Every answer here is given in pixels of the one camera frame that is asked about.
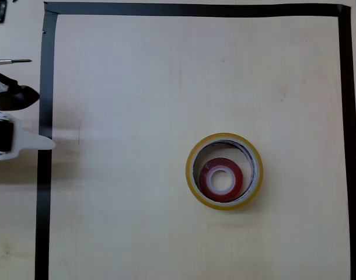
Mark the thin metal screwdriver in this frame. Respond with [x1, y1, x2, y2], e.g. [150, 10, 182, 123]
[0, 58, 32, 65]

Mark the small red tape roll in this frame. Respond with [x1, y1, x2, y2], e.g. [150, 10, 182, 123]
[198, 157, 245, 202]

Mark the large yellow tape roll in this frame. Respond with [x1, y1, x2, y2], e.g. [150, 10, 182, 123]
[185, 132, 264, 211]

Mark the black webcam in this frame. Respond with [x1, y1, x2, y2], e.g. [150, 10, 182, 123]
[0, 68, 40, 112]

